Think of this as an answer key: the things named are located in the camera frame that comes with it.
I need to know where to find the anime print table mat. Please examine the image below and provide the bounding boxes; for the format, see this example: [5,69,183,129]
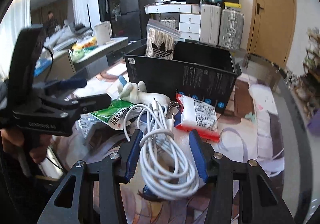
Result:
[53,72,284,223]

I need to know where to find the black refrigerator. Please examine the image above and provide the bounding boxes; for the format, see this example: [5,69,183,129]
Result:
[120,0,155,41]

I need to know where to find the white desk with drawers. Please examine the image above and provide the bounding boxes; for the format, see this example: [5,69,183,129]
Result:
[145,3,201,41]

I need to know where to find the white charging cable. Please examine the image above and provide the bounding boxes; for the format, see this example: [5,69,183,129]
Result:
[122,97,201,201]

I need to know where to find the wooden door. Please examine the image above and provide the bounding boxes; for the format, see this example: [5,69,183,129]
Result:
[247,0,296,68]

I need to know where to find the white plush toy keychain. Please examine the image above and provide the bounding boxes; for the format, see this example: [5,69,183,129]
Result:
[117,76,171,108]

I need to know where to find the wooden shoe rack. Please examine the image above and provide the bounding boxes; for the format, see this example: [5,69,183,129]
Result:
[285,27,319,119]

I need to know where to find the purple bag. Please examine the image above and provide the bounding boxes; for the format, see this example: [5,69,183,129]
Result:
[308,110,320,136]

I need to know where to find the person in plaid shirt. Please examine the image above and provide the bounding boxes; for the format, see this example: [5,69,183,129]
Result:
[43,11,59,37]

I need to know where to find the person's left hand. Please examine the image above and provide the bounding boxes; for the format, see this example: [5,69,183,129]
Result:
[0,127,53,165]

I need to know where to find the wicker basket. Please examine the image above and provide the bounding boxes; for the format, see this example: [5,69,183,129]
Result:
[160,17,179,29]

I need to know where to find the white medicine sachet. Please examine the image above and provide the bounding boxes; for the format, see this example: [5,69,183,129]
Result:
[75,114,108,141]

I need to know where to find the zip bag of white laces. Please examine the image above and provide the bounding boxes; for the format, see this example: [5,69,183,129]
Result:
[145,19,182,60]

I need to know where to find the white suitcase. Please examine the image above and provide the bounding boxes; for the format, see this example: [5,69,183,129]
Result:
[200,4,222,46]

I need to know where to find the red white snack packet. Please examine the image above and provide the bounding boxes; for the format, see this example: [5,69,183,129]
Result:
[174,94,220,142]

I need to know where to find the black cardboard box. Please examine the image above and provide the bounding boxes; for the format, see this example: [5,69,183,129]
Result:
[124,41,242,114]

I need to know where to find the silver aluminium suitcase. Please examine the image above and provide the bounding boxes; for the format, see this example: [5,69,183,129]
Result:
[219,9,245,50]

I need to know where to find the white air purifier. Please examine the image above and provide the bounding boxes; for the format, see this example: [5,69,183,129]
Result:
[94,21,112,46]

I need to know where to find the grey side cabinet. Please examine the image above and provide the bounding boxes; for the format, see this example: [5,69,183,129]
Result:
[49,37,128,80]

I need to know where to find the green medicine sachet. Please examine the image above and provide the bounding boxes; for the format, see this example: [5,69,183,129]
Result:
[90,100,140,130]

